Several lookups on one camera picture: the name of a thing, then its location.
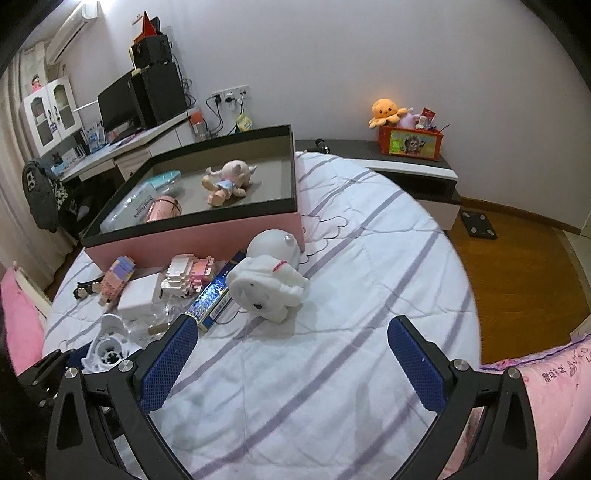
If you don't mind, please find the blue gold rectangular box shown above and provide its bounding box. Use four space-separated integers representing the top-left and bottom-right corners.
185 251 245 333

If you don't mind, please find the white power adapter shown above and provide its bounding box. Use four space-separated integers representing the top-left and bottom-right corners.
117 272 164 320

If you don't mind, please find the white pink block figure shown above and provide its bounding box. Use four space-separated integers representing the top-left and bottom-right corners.
160 254 216 298

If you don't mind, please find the pink purple block figure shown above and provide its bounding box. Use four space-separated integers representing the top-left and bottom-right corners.
99 256 135 305

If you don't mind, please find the white astronaut figure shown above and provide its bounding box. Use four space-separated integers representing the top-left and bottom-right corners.
225 229 308 323

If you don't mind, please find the clear plastic floss box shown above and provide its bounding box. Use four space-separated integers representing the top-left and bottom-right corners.
100 183 157 233

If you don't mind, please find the rose gold metal cup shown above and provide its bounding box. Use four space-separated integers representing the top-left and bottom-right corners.
145 195 181 223

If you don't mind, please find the teal oval case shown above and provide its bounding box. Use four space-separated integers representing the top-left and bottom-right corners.
145 170 181 191

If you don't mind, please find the pink haired doll figure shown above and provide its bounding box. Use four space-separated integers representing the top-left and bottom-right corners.
201 159 257 207

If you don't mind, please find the clear glass skull bottle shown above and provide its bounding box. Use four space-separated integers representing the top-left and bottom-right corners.
126 306 181 347

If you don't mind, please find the striped white bed cover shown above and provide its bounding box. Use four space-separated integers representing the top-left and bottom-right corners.
42 151 482 480

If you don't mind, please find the black hair clip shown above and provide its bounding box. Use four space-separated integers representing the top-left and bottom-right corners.
73 275 104 300

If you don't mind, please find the pink printed pillow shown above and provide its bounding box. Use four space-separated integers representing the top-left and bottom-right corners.
438 333 591 480

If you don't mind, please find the beige curtain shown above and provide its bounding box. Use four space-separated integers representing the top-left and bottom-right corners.
0 41 80 292

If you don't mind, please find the black floor scale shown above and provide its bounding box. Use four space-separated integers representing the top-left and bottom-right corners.
460 209 498 240

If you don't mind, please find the pink and black storage box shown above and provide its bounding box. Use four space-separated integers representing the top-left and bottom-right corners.
82 125 304 269

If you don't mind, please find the black office chair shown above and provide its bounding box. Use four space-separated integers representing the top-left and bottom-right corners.
58 172 123 240

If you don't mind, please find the black and white low cabinet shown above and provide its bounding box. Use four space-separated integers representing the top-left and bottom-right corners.
295 139 461 231

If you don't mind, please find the dark jacket on chair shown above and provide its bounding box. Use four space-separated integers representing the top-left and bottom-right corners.
22 159 68 233

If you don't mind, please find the white computer desk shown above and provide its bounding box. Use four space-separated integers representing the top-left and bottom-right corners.
61 111 195 182

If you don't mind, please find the red picture storage box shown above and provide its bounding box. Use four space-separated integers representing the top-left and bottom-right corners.
378 125 444 161

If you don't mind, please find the orange lid water bottle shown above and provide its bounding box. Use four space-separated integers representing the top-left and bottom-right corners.
189 109 209 142

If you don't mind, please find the purple plush toy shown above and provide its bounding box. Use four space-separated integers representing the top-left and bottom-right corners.
397 107 420 130

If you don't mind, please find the small black device on cabinet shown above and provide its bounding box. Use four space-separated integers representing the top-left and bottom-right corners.
315 138 331 154

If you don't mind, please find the yellow blue snack bag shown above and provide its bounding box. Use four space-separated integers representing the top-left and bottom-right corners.
235 112 253 132

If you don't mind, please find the black computer monitor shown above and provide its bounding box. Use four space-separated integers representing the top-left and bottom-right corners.
97 72 141 144

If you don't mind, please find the orange octopus plush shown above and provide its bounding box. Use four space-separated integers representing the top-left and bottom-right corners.
369 98 409 129

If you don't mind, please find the black computer tower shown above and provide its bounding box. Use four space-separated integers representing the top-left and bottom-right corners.
130 62 187 129

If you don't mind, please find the pink doll on cabinet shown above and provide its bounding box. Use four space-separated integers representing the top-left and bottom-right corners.
31 75 42 93

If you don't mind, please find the black speaker box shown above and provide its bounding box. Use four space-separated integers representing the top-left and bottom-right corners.
131 35 172 69

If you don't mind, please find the red paper bag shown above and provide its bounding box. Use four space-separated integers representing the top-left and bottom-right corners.
132 12 160 44

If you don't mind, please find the white air conditioner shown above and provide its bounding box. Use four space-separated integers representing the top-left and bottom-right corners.
45 1 98 65

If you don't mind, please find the white wall cabinet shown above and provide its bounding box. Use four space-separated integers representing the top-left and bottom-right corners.
21 76 83 157

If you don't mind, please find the wall power outlet strip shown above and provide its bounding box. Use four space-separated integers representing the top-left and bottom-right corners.
211 85 250 102

